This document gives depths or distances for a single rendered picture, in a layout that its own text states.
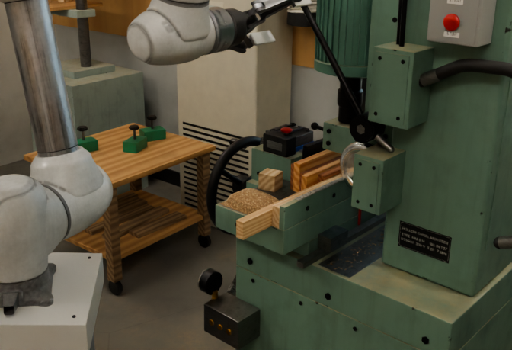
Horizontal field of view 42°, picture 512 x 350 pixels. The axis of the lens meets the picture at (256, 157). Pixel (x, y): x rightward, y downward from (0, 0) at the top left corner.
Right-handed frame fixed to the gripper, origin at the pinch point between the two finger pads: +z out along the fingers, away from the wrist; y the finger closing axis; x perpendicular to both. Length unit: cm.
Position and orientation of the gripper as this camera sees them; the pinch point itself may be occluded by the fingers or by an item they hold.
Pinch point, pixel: (286, 18)
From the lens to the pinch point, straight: 149.8
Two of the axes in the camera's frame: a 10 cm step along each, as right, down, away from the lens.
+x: -4.9, -8.5, 1.7
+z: 6.7, -2.5, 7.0
